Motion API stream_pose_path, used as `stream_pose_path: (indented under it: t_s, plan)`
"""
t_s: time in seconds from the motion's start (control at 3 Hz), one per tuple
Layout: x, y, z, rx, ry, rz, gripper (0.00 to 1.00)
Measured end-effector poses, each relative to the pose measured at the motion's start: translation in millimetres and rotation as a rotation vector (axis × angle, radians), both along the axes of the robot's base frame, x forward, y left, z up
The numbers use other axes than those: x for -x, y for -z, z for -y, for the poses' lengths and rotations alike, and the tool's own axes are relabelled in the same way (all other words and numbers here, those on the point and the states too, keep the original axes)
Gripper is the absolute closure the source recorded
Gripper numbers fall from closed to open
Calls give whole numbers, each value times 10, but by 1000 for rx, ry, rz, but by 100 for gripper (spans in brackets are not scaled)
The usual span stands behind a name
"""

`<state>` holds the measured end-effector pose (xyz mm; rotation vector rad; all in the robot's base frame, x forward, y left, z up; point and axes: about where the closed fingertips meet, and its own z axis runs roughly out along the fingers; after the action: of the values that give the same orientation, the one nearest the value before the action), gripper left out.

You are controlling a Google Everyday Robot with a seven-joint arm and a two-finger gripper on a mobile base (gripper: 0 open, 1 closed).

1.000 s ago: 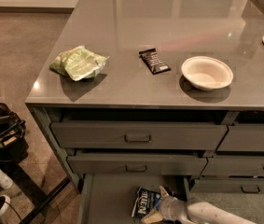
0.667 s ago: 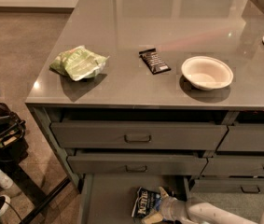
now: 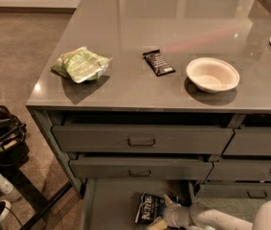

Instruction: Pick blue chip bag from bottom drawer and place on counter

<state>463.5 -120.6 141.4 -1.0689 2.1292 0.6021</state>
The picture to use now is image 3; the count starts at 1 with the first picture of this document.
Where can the grey open bottom drawer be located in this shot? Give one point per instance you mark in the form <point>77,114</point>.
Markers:
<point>112,204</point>

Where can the grey middle right drawer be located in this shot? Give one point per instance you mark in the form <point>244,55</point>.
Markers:
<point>241,170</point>

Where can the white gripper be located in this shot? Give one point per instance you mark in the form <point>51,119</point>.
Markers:
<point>173,213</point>

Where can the blue Kettle chip bag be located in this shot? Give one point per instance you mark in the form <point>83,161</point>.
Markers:
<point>150,208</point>

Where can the grey top right drawer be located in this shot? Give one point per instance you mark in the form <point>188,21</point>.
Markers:
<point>252,138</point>

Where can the grey bottom right drawer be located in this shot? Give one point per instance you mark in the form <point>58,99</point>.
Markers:
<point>234,190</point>

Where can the green chip bag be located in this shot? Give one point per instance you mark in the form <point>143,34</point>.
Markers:
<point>80,65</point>

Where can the grey top left drawer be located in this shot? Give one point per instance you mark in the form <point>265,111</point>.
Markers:
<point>141,138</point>

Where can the black snack bar wrapper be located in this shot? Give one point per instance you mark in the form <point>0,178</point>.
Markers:
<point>158,63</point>

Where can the grey counter cabinet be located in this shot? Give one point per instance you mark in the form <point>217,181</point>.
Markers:
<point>235,31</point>

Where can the grey middle left drawer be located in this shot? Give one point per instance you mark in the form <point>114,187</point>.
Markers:
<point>172,167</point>

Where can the white paper bowl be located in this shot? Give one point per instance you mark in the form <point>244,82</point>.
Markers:
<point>212,75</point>

